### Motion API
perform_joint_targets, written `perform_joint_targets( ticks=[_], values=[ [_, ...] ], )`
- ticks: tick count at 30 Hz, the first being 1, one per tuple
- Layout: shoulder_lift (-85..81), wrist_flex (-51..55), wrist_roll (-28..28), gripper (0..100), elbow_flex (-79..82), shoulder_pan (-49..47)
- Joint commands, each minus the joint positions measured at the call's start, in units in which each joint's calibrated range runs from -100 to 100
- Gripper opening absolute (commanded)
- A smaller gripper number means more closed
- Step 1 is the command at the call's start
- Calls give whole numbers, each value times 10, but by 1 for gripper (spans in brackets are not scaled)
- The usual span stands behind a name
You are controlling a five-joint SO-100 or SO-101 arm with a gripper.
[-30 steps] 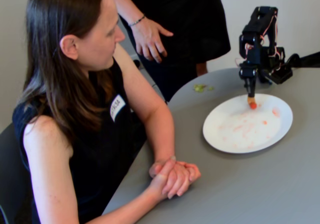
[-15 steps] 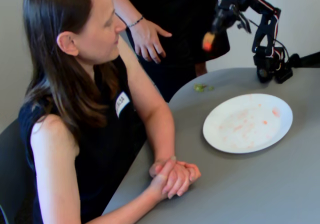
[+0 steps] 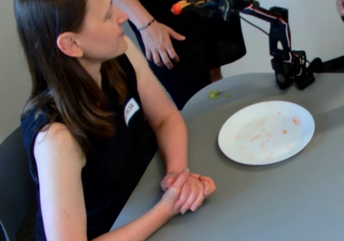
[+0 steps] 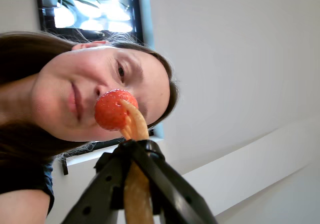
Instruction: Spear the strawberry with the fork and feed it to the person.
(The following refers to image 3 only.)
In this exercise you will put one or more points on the green strawberry top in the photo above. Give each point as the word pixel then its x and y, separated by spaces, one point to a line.
pixel 214 94

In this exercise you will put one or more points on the seated woman's black sleeveless top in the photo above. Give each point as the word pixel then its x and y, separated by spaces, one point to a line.
pixel 107 157

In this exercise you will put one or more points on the white name tag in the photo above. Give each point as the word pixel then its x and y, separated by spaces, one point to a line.
pixel 131 110

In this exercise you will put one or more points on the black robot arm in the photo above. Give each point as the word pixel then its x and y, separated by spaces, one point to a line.
pixel 279 23

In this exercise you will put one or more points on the seated woman's left forearm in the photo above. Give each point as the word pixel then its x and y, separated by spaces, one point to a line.
pixel 174 144

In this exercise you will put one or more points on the seated woman's right forearm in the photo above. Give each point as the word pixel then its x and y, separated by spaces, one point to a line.
pixel 142 217

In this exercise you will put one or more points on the strawberry pulp piece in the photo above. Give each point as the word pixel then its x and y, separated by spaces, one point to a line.
pixel 296 120
pixel 285 131

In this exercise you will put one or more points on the dark grey chair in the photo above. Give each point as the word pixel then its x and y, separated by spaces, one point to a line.
pixel 13 184

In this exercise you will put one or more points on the white round plate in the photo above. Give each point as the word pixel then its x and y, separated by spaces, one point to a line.
pixel 268 144

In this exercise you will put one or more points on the standing person's right hand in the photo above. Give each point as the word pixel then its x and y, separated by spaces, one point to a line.
pixel 161 45

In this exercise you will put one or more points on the seated woman's brown-haired head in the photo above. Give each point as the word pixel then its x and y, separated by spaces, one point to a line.
pixel 88 23

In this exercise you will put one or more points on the seated woman's left hand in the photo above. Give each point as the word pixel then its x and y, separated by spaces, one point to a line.
pixel 193 180

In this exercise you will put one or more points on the standing person's right forearm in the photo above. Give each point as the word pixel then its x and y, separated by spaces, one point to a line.
pixel 126 2

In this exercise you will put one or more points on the onlooker's hand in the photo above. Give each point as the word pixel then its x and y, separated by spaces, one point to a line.
pixel 342 2

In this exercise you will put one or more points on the standing person in black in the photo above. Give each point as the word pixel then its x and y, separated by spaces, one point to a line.
pixel 201 42

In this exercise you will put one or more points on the seated woman's right hand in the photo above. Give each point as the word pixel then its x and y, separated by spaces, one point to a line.
pixel 185 200

